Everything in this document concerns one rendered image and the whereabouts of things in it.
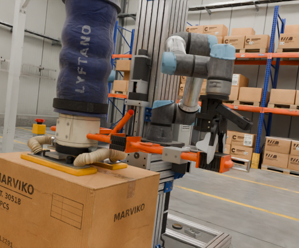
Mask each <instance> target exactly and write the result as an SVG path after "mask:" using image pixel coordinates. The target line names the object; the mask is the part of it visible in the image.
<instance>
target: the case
mask: <svg viewBox="0 0 299 248"><path fill-rule="evenodd" d="M28 153H33V152H32V151H29V152H14V153H0V248H151V245H152V237H153V229H154V221H155V212H156V204H157V196H158V188H159V180H160V173H157V172H153V171H150V170H146V169H142V168H138V167H134V166H130V165H127V168H124V169H118V170H110V169H106V168H102V167H99V166H95V165H92V164H86V165H88V166H90V167H93V168H96V169H97V173H95V174H89V175H84V176H74V175H71V174H68V173H65V172H62V171H59V170H56V169H53V168H50V167H47V166H43V165H40V164H37V163H34V162H31V161H28V160H25V159H22V158H21V154H28Z"/></svg>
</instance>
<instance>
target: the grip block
mask: <svg viewBox="0 0 299 248"><path fill-rule="evenodd" d="M130 142H135V143H136V142H141V136H132V135H126V134H125V133H111V135H110V144H109V149H113V150H118V151H122V152H124V151H125V153H134V152H139V150H138V149H133V148H130V147H129V144H130Z"/></svg>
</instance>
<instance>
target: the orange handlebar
mask: <svg viewBox="0 0 299 248"><path fill-rule="evenodd" d="M51 130H52V131H56V126H55V125H54V126H51ZM111 132H112V130H111V129H108V128H102V127H100V130H99V134H98V133H96V134H91V133H89V134H87V138H88V139H92V140H96V141H101V142H106V143H110V137H108V135H103V134H110V133H111ZM129 147H130V148H133V149H138V150H139V151H140V152H144V153H148V154H153V153H156V154H161V155H162V153H163V146H160V144H156V143H150V142H145V143H143V142H136V143H135V142H130V144H129ZM180 157H181V159H185V160H190V161H194V162H196V158H197V153H193V152H187V153H184V152H183V153H182V154H181V155H180ZM233 166H234V163H233V161H231V160H229V161H225V164H224V168H232V167H233Z"/></svg>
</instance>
